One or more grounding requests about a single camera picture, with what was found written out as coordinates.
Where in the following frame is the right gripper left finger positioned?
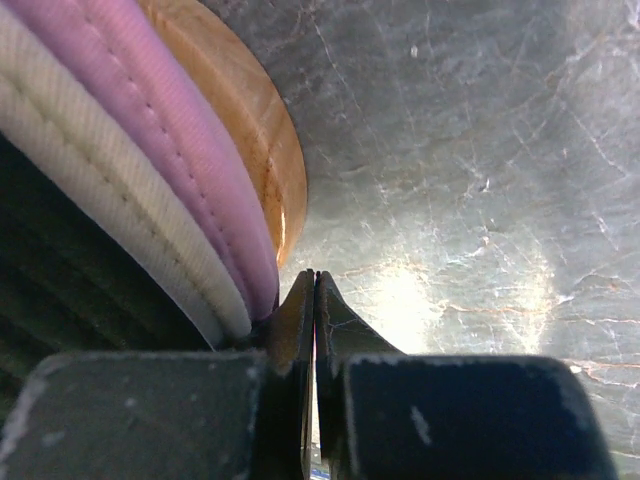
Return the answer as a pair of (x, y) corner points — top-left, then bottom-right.
(1, 270), (315, 479)

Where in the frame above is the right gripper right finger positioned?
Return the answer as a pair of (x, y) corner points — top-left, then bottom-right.
(314, 272), (617, 479)

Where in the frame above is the black cap with logo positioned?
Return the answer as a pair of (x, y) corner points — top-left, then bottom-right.
(1, 139), (209, 416)

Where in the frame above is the beige hat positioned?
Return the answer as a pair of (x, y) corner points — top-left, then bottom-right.
(1, 7), (251, 347)

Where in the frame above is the wooden hat stand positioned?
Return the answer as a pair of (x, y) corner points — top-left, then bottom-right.
(139, 0), (308, 265)

